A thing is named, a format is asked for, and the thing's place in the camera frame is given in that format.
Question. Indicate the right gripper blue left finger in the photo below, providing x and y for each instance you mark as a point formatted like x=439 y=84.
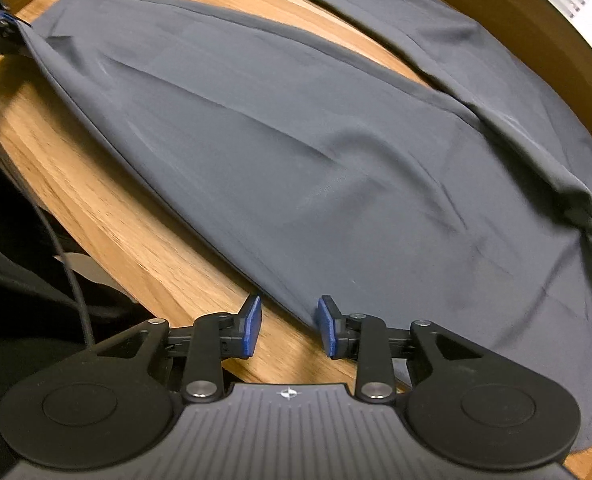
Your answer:
x=239 y=332

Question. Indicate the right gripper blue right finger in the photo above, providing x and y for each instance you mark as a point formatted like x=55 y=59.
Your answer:
x=339 y=333

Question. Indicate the grey trousers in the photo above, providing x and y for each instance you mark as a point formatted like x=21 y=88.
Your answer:
x=313 y=170

